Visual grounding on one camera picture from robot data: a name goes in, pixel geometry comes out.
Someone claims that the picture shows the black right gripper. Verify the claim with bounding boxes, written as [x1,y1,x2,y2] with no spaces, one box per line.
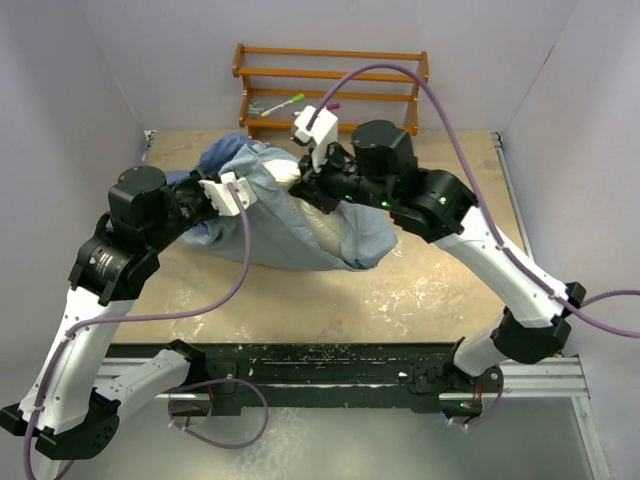
[292,135,398,213]

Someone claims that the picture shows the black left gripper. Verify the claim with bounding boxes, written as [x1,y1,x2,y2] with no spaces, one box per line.
[146,167,222,253]

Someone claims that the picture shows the cream white pillow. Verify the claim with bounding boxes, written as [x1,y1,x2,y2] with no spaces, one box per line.
[263,159,344,258]

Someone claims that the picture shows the blue printed pillowcase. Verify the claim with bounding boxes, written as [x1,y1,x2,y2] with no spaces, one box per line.
[196,133,397,272]

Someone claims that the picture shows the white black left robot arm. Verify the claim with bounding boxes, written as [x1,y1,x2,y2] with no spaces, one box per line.
[1,166,217,461]

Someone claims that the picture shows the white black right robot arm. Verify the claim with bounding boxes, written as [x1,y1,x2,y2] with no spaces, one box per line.
[290,118,585,391]

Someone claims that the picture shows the green cap marker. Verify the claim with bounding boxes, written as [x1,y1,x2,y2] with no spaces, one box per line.
[260,93,306,117]

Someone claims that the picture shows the pale green small clips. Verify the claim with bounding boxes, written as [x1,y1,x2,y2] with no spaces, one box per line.
[248,101,264,113]

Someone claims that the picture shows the wooden slatted rack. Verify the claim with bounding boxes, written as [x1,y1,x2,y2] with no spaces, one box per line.
[232,43,430,138]

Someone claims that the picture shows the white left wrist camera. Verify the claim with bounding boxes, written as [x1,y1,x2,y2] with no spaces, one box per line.
[199,172,257,217]

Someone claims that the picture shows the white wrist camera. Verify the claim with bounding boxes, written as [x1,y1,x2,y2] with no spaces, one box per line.
[199,172,257,217]
[292,105,339,172]

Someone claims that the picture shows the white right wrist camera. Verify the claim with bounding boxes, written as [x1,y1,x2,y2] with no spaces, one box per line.
[292,105,339,172]

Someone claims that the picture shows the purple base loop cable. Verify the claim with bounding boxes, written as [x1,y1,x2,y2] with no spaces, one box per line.
[167,378,270,450]

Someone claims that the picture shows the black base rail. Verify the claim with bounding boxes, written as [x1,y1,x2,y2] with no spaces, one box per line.
[99,342,506,417]

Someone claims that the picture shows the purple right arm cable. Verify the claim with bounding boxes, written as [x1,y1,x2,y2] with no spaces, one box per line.
[308,63,640,337]

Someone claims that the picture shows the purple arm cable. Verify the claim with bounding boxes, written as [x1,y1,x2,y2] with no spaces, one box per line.
[308,63,640,337]
[22,182,252,480]

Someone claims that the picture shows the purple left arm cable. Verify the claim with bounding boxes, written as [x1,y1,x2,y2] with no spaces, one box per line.
[22,182,252,480]

